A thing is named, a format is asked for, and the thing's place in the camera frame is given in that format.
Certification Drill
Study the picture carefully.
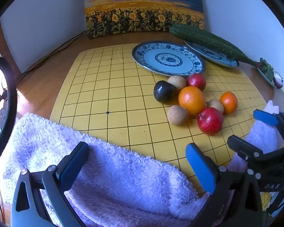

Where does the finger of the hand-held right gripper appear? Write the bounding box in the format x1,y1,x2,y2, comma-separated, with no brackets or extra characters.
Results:
227,135,267,169
253,109,284,145

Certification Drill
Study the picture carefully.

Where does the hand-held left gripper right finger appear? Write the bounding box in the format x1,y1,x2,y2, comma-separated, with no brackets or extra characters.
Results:
186,143,263,227

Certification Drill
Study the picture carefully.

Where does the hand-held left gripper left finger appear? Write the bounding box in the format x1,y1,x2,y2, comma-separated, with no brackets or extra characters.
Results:
11,141,90,227

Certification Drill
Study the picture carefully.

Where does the small reddish orange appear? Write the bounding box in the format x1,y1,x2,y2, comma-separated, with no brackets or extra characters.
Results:
220,92,238,114

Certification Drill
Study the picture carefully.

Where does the red apple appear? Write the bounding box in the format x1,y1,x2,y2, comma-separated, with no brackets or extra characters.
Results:
186,73,207,92
197,107,224,136

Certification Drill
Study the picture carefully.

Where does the large yellowish orange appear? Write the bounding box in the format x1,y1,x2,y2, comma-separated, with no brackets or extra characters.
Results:
178,86,206,115

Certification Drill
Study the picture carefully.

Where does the black plum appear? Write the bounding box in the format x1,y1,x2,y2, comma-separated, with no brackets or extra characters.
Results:
153,80,177,104

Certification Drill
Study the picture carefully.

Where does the brown kiwi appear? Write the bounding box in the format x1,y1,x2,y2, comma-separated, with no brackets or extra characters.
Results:
167,75,187,93
167,105,189,126
207,99,224,114

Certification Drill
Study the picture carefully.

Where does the blue patterned porcelain plate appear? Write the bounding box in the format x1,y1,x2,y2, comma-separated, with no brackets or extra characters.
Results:
132,41,206,77
184,40,240,68

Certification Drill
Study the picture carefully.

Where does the purple white vegetable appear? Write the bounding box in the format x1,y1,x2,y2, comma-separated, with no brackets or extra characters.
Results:
273,72,284,88

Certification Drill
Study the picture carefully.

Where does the green leafy vegetable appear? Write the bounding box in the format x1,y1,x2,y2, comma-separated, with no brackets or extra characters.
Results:
257,57,275,82

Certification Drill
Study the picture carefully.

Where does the purple fluffy towel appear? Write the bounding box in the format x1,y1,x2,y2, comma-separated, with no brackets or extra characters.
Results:
1,100,284,227

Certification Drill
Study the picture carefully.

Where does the yellow grid board mat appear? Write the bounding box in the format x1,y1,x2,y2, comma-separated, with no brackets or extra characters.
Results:
50,44,275,212

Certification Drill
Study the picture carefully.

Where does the green bumpy cucumber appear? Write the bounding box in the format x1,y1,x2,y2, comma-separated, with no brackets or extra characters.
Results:
169,24,259,67

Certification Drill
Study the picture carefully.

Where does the sunflower field painting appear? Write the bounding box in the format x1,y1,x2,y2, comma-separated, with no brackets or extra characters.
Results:
83,0,205,40

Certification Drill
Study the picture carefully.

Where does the black looped cable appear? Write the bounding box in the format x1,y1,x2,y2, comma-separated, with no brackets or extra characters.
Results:
0,54,17,173

